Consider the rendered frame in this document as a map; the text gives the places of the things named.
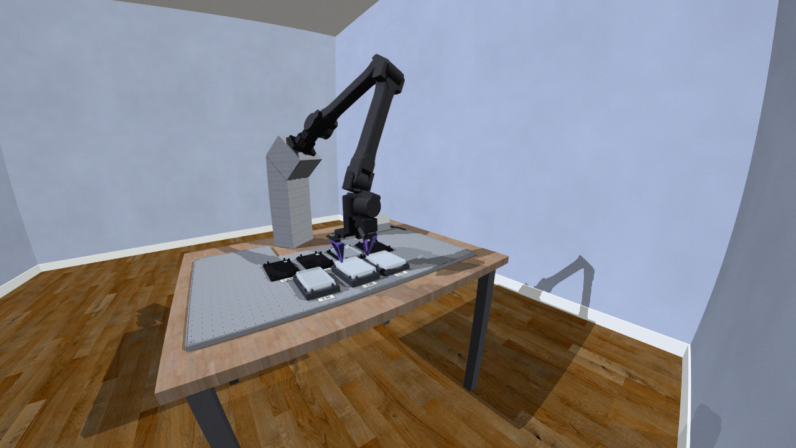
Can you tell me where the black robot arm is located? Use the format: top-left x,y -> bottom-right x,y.
288,54 -> 405,240

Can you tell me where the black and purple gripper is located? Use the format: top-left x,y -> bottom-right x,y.
329,213 -> 377,263

